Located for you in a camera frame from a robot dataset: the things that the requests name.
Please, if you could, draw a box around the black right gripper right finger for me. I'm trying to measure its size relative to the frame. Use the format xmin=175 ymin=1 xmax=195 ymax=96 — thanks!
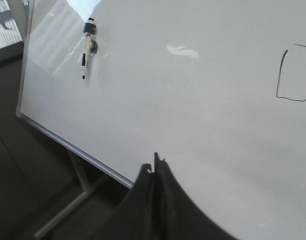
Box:
xmin=154 ymin=153 xmax=235 ymax=240

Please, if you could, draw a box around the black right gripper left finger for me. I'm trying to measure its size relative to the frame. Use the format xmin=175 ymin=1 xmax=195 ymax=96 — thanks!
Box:
xmin=92 ymin=163 xmax=154 ymax=240

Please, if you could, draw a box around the black and white whiteboard marker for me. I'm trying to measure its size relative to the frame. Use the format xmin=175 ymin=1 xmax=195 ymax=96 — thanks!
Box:
xmin=81 ymin=17 xmax=98 ymax=80

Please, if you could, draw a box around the grey whiteboard stand leg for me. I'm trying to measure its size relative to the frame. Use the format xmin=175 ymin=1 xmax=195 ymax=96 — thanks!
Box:
xmin=33 ymin=150 xmax=109 ymax=240

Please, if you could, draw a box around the white whiteboard with aluminium frame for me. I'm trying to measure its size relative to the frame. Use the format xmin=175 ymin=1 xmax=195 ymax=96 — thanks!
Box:
xmin=16 ymin=0 xmax=306 ymax=240

